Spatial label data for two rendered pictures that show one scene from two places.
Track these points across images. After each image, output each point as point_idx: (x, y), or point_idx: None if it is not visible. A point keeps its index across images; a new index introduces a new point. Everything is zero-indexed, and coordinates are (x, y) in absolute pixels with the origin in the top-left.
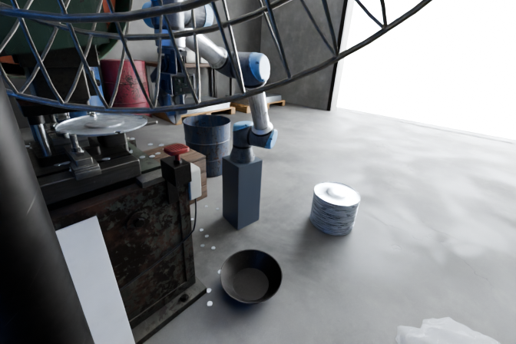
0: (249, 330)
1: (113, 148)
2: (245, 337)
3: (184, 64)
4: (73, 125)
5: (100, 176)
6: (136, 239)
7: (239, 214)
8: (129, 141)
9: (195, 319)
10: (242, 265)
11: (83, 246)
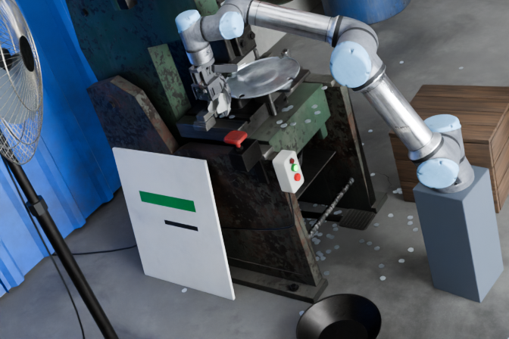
0: None
1: (255, 105)
2: None
3: (203, 77)
4: (248, 70)
5: (213, 132)
6: (242, 196)
7: (432, 265)
8: (332, 87)
9: (281, 310)
10: (362, 318)
11: (198, 177)
